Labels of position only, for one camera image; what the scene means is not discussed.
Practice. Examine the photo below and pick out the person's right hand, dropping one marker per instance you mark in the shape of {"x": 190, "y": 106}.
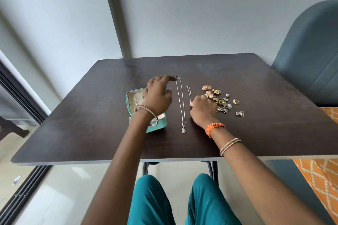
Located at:
{"x": 203, "y": 112}

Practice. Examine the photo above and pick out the person's left hand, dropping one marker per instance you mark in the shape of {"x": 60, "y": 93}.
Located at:
{"x": 157, "y": 98}

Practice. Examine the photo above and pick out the person's left fingers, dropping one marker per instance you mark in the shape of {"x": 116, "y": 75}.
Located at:
{"x": 163, "y": 81}

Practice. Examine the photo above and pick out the person's right thumb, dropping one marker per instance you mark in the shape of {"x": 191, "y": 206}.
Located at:
{"x": 192, "y": 104}

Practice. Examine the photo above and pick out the person's left forearm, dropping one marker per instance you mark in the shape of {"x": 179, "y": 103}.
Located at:
{"x": 126, "y": 169}

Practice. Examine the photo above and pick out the person's right forearm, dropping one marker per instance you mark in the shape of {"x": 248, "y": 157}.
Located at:
{"x": 253, "y": 177}

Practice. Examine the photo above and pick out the pile of gold earrings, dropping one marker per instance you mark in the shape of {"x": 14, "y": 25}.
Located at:
{"x": 210, "y": 95}

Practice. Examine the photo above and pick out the thin bangles on left wrist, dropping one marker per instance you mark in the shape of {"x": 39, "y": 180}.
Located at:
{"x": 151, "y": 112}

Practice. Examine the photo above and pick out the teal jewellery box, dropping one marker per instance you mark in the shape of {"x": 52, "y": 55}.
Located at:
{"x": 161, "y": 124}

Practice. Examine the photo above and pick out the triangular silver earring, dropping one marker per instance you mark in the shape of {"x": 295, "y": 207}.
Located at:
{"x": 240, "y": 113}

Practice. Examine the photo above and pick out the beaded red and white bangles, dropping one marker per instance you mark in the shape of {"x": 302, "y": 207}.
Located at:
{"x": 229, "y": 146}

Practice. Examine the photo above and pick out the black table leg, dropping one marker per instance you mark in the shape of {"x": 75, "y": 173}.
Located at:
{"x": 145, "y": 169}
{"x": 214, "y": 172}

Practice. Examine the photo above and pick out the person's teal trousers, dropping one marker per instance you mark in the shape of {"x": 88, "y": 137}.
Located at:
{"x": 150, "y": 201}

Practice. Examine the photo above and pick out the blue-grey upholstered chair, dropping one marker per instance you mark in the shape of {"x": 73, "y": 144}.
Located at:
{"x": 311, "y": 61}

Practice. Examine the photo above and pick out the orange patterned cloth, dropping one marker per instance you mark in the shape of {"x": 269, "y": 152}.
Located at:
{"x": 322, "y": 180}

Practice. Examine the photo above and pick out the dark furniture piece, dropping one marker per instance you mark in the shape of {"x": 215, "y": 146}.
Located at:
{"x": 10, "y": 127}

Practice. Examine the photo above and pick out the white paper scrap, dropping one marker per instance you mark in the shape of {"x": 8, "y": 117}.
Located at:
{"x": 16, "y": 180}

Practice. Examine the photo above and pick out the black sliding door frame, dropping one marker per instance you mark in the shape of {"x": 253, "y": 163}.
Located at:
{"x": 26, "y": 94}

